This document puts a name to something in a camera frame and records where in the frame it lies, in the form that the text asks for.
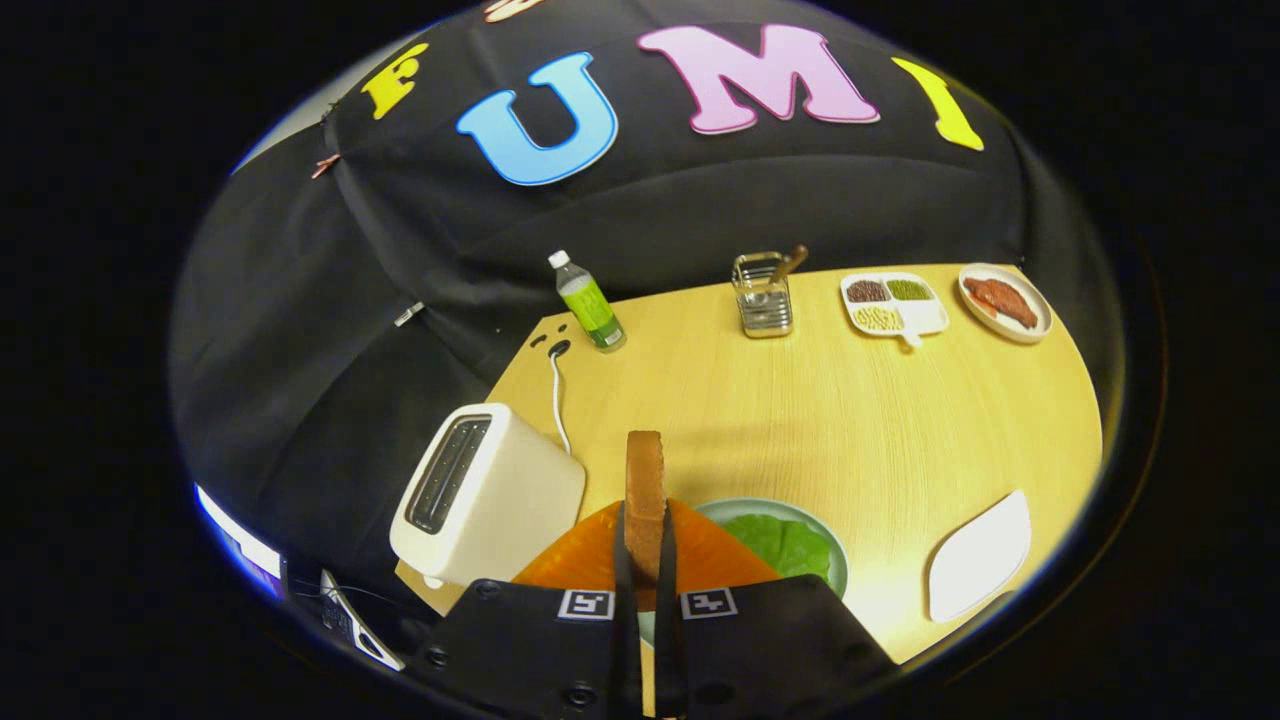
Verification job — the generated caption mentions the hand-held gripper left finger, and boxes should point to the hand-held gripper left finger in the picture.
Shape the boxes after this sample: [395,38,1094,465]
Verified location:
[405,500,643,716]

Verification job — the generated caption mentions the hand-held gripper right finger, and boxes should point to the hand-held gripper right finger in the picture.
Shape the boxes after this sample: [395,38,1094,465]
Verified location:
[655,500,896,716]

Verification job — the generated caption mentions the toasted bread slice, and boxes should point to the toasted bread slice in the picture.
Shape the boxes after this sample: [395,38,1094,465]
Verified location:
[625,431,668,586]

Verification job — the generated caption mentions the green lettuce leaf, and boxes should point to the green lettuce leaf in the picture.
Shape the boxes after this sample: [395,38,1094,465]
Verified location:
[722,514,833,583]

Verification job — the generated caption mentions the pale green round plate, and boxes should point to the pale green round plate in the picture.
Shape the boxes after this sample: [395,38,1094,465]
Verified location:
[640,497,850,646]

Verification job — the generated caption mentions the white toaster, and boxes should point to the white toaster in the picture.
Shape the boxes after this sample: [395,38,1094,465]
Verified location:
[390,403,587,588]

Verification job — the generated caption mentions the white angular device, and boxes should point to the white angular device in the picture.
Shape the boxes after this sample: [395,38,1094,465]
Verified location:
[320,570,406,671]

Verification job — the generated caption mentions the green label drink bottle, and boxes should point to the green label drink bottle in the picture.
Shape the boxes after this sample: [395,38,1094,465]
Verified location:
[548,250,628,353]

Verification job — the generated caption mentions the white rounded plate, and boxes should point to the white rounded plate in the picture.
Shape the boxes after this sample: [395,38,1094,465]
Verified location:
[927,489,1032,624]

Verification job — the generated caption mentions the metal utensil holder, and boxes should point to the metal utensil holder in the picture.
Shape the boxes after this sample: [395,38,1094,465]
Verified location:
[732,252,794,339]

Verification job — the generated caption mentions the bright lit screen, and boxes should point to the bright lit screen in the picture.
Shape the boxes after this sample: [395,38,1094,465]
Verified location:
[195,485,284,599]

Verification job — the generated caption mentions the white divided dish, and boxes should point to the white divided dish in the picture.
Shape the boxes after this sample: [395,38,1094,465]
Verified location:
[840,272,949,348]

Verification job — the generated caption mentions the black backdrop cloth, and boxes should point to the black backdrop cloth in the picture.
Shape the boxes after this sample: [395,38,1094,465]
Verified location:
[170,0,1121,601]

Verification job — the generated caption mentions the red meat slice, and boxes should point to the red meat slice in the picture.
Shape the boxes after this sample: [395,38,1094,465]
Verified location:
[965,277,1039,329]

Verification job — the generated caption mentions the round white meat plate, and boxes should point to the round white meat plate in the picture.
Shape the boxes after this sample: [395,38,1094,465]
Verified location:
[958,263,1053,345]

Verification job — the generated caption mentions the white toaster cable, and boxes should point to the white toaster cable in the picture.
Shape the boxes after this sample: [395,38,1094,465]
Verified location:
[548,345,573,456]

